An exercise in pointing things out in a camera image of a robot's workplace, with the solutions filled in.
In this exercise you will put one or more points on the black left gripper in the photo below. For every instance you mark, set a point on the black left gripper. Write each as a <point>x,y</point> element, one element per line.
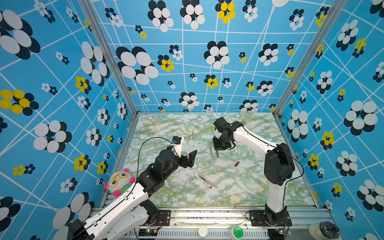
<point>185,163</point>

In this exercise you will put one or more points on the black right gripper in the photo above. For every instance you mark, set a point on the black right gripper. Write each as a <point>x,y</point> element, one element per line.
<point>216,147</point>

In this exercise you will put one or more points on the pink pen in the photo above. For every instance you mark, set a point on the pink pen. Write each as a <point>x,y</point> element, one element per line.
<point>209,183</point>

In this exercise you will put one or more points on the white grey pen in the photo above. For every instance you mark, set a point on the white grey pen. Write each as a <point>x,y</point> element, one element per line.
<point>204,182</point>

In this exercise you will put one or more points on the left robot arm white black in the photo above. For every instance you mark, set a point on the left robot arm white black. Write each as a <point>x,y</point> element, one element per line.
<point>133,208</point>

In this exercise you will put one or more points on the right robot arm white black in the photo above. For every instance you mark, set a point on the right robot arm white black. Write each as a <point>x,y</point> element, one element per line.
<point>233,131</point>

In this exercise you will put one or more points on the white marker pen yellow end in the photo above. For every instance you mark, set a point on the white marker pen yellow end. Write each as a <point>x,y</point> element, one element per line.
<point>191,137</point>

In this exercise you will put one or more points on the white round button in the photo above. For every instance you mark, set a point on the white round button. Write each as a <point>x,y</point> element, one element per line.
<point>202,232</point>

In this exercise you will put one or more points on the plush toy with glasses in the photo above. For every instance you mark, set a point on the plush toy with glasses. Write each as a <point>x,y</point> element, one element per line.
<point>120,182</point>

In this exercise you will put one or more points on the green push button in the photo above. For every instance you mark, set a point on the green push button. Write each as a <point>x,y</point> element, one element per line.
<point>236,233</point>

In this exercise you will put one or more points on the tape roll spool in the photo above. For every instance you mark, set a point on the tape roll spool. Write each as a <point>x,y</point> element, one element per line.
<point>324,231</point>

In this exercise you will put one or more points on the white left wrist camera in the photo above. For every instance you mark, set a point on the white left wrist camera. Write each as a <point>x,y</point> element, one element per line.
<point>177,143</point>

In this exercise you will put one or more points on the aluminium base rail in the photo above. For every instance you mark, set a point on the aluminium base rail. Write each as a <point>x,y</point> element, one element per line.
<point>183,224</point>

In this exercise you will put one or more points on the aluminium corner post right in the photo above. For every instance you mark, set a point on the aluminium corner post right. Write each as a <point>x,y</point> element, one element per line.
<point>323,31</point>

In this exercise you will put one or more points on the aluminium corner post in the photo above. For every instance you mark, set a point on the aluminium corner post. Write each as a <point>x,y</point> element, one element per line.
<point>323,31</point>
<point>107,52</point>

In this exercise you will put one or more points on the aluminium corner post left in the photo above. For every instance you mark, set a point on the aluminium corner post left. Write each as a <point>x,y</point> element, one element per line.
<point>107,52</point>

